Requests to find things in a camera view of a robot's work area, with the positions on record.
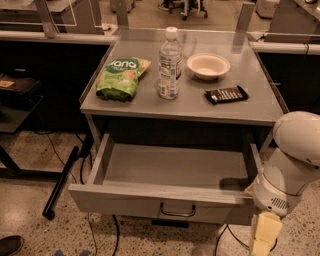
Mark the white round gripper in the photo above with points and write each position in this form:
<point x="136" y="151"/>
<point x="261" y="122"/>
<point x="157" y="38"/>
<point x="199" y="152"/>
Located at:
<point x="271" y="197"/>

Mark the grey top drawer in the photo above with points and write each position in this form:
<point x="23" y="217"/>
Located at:
<point x="166" y="183"/>

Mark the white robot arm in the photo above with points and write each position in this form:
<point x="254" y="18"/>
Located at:
<point x="278" y="187"/>

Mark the grey drawer cabinet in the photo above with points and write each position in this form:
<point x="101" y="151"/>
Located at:
<point x="190" y="120"/>

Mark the black candy bar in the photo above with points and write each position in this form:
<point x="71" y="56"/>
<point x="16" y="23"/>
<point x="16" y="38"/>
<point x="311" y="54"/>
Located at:
<point x="226" y="95"/>

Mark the white paper bowl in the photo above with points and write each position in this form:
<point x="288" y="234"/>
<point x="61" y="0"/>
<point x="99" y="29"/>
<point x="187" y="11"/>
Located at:
<point x="207" y="66"/>

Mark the clear plastic water bottle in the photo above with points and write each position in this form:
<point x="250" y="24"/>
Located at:
<point x="170" y="65"/>

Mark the green snack bag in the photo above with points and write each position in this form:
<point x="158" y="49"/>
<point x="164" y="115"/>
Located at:
<point x="119" y="79"/>

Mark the black table leg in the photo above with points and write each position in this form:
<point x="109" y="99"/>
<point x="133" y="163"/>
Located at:
<point x="48" y="211"/>

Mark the black office chair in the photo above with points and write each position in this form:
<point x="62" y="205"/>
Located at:
<point x="186" y="6"/>

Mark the dark shoe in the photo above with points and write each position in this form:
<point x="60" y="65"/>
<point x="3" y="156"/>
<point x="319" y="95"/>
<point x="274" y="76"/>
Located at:
<point x="11" y="245"/>

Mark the black side table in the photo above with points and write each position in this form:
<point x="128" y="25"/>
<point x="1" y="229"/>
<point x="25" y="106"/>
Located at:
<point x="17" y="101"/>

